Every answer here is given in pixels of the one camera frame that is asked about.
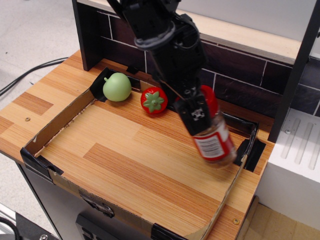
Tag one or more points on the black device with braided cable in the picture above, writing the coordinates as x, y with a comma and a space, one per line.
22, 229

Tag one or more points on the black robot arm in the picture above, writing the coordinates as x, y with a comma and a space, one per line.
145, 18

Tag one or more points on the cardboard fence with black tape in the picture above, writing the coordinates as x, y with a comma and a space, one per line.
129, 175

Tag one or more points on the green toy apple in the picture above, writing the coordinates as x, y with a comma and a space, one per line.
117, 87

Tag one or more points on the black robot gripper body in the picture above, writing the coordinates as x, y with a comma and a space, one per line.
178, 55

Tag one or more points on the red toy tomato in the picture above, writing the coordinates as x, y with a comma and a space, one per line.
154, 100

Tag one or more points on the red-capped basil spice bottle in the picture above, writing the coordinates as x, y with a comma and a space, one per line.
214, 144

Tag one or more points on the white side cabinet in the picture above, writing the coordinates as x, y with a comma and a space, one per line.
290, 183

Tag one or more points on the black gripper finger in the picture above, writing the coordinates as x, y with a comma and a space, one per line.
194, 113

